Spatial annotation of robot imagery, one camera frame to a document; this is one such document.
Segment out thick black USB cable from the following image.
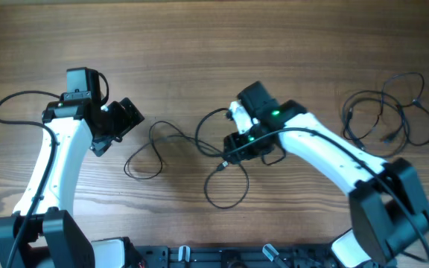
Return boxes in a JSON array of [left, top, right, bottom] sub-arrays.
[[340, 89, 412, 159]]

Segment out thin black red cable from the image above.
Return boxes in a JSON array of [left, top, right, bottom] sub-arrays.
[[343, 71, 429, 147]]

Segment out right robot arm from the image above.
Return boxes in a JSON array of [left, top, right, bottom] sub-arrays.
[[223, 81, 429, 267]]

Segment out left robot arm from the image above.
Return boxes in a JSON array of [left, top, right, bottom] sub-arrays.
[[0, 67, 147, 267]]

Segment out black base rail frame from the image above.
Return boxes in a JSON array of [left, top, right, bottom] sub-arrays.
[[125, 244, 343, 268]]

